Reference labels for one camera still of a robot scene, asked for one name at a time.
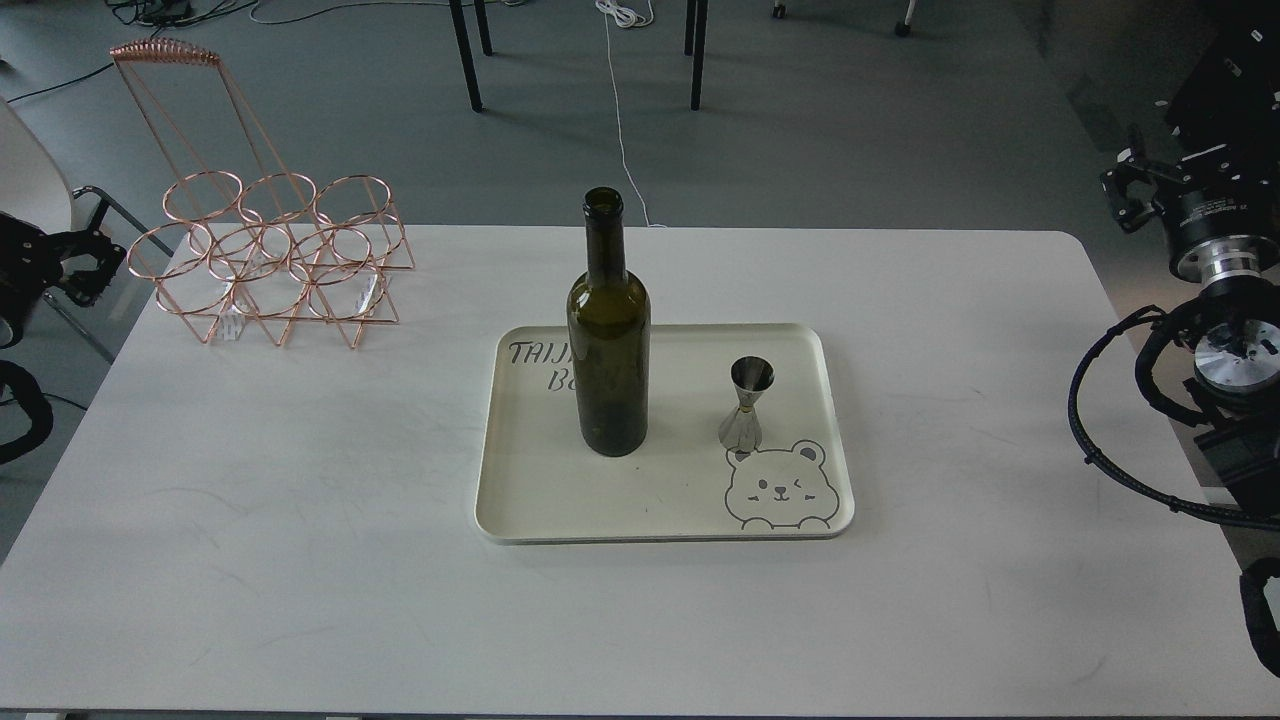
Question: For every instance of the dark green wine bottle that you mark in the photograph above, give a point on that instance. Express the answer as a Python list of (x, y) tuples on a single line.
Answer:
[(608, 320)]

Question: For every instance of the steel double jigger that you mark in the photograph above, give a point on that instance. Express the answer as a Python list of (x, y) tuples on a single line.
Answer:
[(741, 431)]

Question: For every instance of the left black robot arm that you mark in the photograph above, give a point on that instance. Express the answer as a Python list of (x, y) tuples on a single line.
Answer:
[(82, 264)]

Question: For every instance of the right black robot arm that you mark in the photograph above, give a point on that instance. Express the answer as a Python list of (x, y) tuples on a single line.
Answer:
[(1213, 360)]

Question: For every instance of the cream bear serving tray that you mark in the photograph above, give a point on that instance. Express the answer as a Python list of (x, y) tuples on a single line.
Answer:
[(540, 484)]

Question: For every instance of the black table legs right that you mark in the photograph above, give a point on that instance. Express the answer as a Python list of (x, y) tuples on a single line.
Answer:
[(695, 40)]

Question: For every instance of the black table legs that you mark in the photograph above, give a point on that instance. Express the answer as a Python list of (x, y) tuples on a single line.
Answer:
[(464, 47), (695, 40)]

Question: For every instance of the black table legs left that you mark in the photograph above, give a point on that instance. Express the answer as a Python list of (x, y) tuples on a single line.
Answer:
[(464, 47)]

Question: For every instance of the white chair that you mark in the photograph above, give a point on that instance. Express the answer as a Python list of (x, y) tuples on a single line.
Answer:
[(33, 189)]

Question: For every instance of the copper wire bottle rack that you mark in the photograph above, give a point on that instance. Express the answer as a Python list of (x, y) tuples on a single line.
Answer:
[(269, 247)]

